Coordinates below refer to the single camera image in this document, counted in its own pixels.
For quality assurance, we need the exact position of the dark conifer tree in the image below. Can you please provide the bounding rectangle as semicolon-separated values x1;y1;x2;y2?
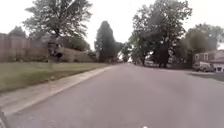
93;20;118;64

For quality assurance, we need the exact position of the grey asphalt road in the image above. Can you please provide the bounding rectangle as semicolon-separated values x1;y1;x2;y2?
4;63;224;128

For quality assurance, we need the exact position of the tall dark broadleaf tree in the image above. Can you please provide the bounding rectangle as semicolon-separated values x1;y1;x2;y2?
129;0;194;68

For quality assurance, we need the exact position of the large broadleaf tree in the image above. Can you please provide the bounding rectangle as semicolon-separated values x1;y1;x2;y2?
22;0;94;64

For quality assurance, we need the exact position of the grass verge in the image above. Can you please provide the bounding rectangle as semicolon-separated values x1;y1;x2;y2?
0;61;111;94

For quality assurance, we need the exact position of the pale concrete kerb strip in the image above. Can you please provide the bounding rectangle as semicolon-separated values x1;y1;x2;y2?
0;64;114;128

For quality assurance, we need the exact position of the vehicle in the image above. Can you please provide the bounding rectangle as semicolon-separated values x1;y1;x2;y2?
193;63;216;73

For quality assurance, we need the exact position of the brown wooden fence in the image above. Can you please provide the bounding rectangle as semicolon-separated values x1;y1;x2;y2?
0;32;96;64

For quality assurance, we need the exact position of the tree behind house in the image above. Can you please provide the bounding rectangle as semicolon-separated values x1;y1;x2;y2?
179;23;224;64

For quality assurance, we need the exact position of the house with garage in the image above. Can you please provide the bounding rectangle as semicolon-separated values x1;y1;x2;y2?
192;49;224;73

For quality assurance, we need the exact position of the mailbox on post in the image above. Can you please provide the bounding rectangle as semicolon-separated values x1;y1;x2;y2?
47;41;64;81

